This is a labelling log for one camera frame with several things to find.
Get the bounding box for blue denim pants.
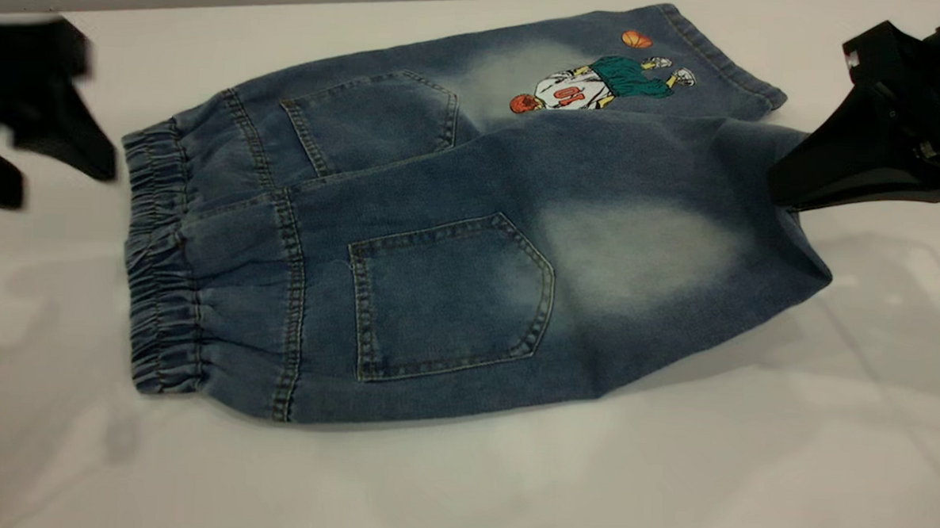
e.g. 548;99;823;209
109;0;845;449

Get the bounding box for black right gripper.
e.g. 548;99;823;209
766;7;940;219

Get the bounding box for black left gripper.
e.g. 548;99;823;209
0;13;124;214

